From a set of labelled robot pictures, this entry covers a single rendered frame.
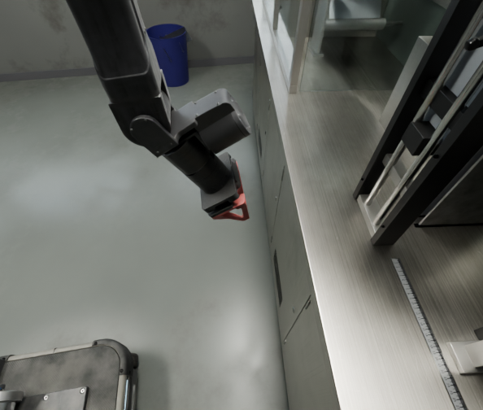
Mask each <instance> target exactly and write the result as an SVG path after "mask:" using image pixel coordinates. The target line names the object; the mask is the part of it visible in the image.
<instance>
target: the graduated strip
mask: <svg viewBox="0 0 483 410"><path fill-rule="evenodd" d="M390 259H391V262H392V264H393V266H394V269H395V271H396V273H397V275H398V279H399V280H400V282H401V285H402V287H403V290H404V292H405V294H406V296H407V300H408V302H409V304H410V306H411V309H412V311H413V313H414V315H415V318H416V320H417V323H418V325H419V327H420V330H421V332H422V334H423V336H424V340H425V341H426V343H427V346H428V348H429V351H430V353H431V355H432V357H433V360H434V363H435V365H436V366H437V370H438V372H439V374H440V376H441V379H442V381H443V384H444V386H445V388H446V391H447V393H448V395H449V397H450V401H451V402H452V404H453V407H454V409H455V410H468V408H467V406H466V403H465V402H464V400H463V397H462V395H461V393H460V391H459V388H458V386H457V384H456V382H455V379H454V377H453V375H452V373H451V371H450V368H449V366H448V364H447V362H446V359H445V357H444V355H443V354H442V350H441V348H440V347H439V344H438V342H437V339H436V338H435V335H434V333H433V331H432V329H431V326H430V324H429V322H428V319H427V317H426V315H425V314H424V310H423V308H422V307H421V305H420V301H419V300H418V298H417V296H416V293H415V291H414V289H413V287H412V284H411V282H410V280H409V278H408V275H407V273H406V271H405V269H404V267H403V264H402V262H401V260H400V258H390Z"/></svg>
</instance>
